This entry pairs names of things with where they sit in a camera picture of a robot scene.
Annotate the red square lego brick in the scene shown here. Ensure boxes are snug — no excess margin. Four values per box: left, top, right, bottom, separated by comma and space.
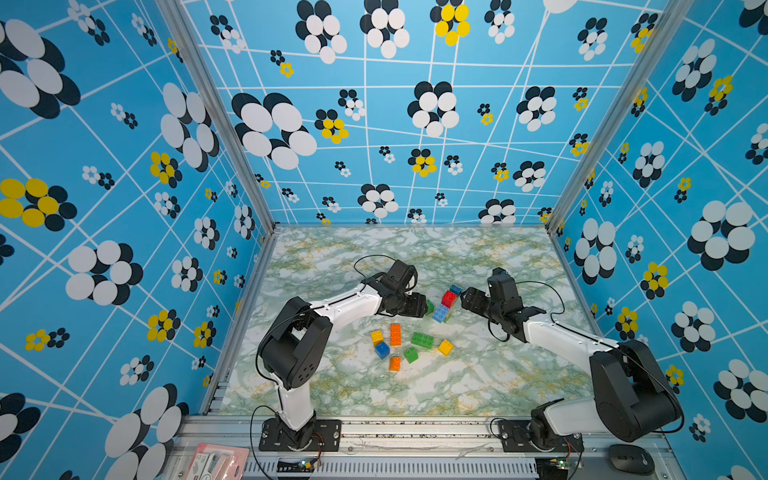
441, 290, 458, 309

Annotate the light blue long lego brick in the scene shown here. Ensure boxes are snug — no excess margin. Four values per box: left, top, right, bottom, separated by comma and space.
432, 304, 452, 323

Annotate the small green lego brick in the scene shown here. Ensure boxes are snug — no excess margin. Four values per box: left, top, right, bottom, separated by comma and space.
404, 347, 419, 364

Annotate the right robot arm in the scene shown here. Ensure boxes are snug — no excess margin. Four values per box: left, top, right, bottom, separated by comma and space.
460, 267, 685, 451

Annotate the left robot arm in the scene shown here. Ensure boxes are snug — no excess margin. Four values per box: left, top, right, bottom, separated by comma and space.
255, 259, 428, 452

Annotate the orange long lego brick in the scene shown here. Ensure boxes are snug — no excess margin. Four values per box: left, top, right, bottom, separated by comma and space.
389, 323, 402, 347

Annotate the green long lego brick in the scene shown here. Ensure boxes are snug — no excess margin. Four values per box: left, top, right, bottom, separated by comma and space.
411, 332, 434, 349

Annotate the yellow lego brick left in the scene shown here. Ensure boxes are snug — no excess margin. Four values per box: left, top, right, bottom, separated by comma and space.
371, 330, 384, 346

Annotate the yellow lego brick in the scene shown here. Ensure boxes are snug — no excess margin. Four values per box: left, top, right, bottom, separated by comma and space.
438, 340, 454, 356
371, 330, 384, 346

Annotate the yellow lego brick centre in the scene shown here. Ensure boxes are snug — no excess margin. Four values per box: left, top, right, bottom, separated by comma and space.
438, 340, 454, 356

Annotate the blue lego brick left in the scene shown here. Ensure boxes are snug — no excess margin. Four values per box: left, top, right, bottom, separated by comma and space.
375, 341, 390, 359

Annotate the small orange lego brick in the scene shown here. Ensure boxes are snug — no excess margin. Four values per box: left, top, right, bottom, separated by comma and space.
389, 356, 401, 372

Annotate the black computer mouse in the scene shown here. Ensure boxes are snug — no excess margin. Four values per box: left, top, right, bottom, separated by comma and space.
608, 444, 655, 476

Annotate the pink packaged item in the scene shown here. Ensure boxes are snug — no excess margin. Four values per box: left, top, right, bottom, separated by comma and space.
185, 444, 250, 480

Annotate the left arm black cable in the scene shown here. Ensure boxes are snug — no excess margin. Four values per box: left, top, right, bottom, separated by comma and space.
352, 253, 400, 283

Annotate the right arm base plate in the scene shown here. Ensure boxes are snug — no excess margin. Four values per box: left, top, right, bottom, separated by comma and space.
491, 419, 584, 454

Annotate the aluminium front rail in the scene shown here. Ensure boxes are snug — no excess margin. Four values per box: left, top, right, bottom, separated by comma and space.
158, 415, 685, 480

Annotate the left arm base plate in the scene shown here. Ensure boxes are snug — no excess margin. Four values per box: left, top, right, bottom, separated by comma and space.
258, 418, 342, 453

